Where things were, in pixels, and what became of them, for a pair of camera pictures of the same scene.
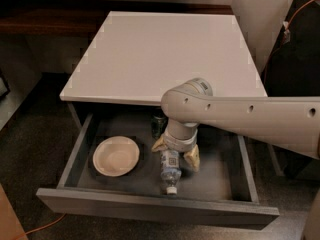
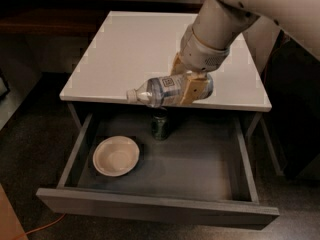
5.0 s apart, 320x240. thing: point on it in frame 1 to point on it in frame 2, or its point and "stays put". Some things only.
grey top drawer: [223, 190] stays put
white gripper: [180, 144] to [199, 56]
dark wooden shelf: [81, 18] stays put
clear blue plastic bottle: [170, 172] to [164, 90]
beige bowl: [115, 156] stays put
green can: [158, 124] stays put
